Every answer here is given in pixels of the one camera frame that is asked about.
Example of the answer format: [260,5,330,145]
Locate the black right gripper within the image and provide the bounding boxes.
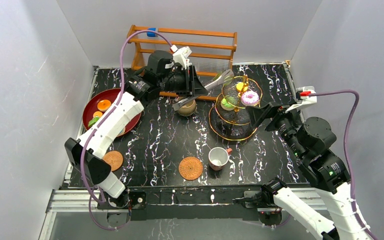
[244,101,305,159]

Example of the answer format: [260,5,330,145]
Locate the pink frosted donut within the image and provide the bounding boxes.
[240,90,260,106]

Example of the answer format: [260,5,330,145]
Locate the green round cookie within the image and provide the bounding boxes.
[212,73,227,84]

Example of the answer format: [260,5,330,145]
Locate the green frosted donut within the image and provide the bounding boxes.
[220,97,236,111]

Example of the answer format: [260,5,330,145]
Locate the orange round cookie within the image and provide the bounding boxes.
[235,82,248,93]

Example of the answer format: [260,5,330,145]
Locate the orange white round cake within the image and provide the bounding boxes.
[96,99,112,112]

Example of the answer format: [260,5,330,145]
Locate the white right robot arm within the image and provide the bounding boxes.
[244,103,374,240]

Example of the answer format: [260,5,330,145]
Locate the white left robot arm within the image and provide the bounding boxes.
[64,46,208,208]

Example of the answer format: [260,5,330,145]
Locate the beige ceramic pitcher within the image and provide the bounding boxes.
[176,100,197,117]

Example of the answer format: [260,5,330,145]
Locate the three-tier glass gold stand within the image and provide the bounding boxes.
[208,75,263,141]

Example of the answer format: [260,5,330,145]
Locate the wooden shelf rack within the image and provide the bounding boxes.
[126,24,238,102]

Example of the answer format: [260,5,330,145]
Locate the pink floral mug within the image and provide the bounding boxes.
[208,147,233,171]

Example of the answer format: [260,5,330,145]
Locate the blue white eraser block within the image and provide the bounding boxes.
[146,27,158,38]

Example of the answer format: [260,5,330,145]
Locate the centre woven rattan coaster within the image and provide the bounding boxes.
[178,156,204,181]

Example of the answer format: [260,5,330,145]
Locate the woven rattan coaster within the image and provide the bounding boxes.
[102,150,124,172]
[178,156,204,181]

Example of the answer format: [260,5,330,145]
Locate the red round tray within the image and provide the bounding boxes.
[82,88,141,137]

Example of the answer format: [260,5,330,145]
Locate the small orange macaron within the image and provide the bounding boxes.
[92,111,104,119]

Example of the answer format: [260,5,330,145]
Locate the green triangular toy cake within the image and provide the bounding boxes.
[87,116,100,128]

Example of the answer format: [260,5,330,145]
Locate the left woven rattan coaster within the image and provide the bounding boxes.
[102,150,124,172]

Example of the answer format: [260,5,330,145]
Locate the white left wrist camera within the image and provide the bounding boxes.
[170,44,192,69]

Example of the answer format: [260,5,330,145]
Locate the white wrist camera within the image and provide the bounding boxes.
[285,86,317,113]
[170,44,192,69]

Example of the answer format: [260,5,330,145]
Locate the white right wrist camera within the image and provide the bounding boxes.
[285,86,317,113]

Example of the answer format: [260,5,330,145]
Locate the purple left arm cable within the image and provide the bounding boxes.
[79,29,175,232]

